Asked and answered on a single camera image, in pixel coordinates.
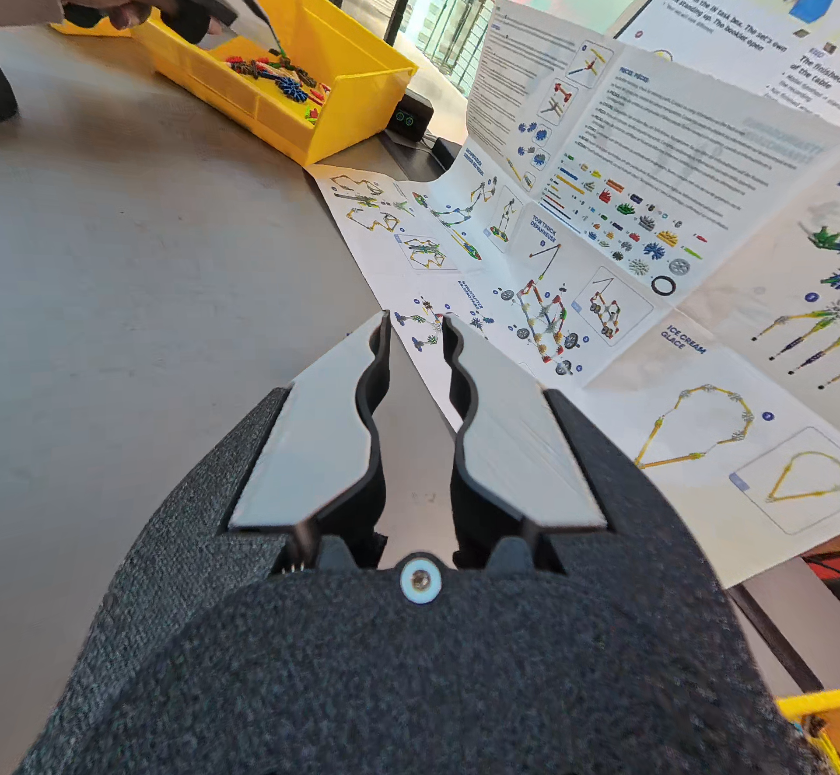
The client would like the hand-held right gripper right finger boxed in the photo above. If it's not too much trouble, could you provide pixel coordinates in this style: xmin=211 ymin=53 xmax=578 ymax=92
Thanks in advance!
xmin=440 ymin=314 xmax=610 ymax=537

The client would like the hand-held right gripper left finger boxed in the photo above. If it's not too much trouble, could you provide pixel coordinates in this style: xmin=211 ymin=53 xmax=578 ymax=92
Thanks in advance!
xmin=227 ymin=312 xmax=395 ymax=540

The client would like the pile of toy pieces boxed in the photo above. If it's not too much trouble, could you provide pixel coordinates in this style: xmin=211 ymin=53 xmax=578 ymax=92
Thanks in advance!
xmin=224 ymin=51 xmax=332 ymax=122

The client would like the grey desk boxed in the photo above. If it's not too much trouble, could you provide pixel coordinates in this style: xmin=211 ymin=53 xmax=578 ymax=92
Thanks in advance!
xmin=0 ymin=21 xmax=840 ymax=775

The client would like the black device with green lights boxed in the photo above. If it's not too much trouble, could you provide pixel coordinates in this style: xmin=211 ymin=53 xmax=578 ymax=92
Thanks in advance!
xmin=385 ymin=91 xmax=437 ymax=146

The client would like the printed instruction sheet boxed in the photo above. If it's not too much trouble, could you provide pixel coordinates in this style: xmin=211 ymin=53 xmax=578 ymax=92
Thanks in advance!
xmin=313 ymin=0 xmax=840 ymax=590

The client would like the dark flat device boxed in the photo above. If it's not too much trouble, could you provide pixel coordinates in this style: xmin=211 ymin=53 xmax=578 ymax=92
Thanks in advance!
xmin=414 ymin=135 xmax=473 ymax=179

